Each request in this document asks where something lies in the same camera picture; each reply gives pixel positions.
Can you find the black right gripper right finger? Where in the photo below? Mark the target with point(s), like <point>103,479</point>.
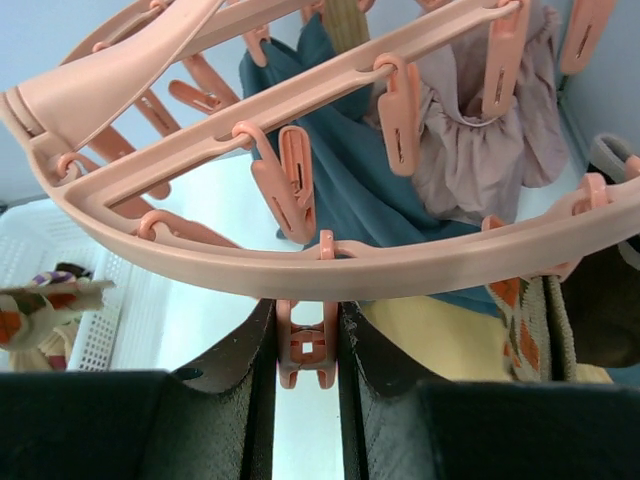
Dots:
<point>400,420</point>

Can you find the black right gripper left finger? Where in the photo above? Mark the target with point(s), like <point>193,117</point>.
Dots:
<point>211,419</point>

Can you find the argyle patterned sock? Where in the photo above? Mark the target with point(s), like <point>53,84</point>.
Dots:
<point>30,313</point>
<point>539,344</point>

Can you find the beige purple striped sock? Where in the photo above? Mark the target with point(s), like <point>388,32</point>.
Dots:
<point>52,354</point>

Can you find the white perforated plastic basket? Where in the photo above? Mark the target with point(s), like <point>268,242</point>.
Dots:
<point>40,245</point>

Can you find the teal blue cloth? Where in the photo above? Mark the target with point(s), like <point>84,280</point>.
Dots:
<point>357,196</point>

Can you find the pink ruffled cloth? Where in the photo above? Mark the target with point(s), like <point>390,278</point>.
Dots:
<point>473,166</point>

